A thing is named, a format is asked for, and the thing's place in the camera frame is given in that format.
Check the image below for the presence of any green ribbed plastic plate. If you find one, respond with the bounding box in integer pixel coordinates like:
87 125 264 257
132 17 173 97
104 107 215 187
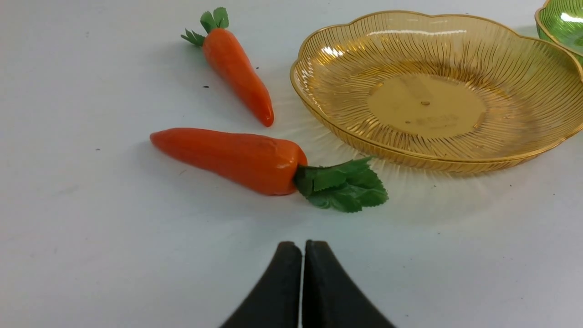
535 0 583 64

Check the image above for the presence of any amber ribbed plastic plate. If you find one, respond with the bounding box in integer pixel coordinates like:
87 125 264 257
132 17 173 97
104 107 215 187
290 10 583 174

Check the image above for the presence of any orange toy carrot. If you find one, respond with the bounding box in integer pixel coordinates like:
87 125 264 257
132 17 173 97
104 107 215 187
181 7 275 127
149 128 389 213

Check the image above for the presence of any lying orange toy carrot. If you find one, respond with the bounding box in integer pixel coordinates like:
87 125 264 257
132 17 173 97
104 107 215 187
149 128 389 213

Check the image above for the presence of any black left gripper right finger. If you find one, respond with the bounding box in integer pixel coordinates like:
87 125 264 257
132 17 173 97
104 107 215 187
302 240 395 328

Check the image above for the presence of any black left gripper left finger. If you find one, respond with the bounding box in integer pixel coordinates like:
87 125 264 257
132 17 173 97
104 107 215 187
221 241 303 328

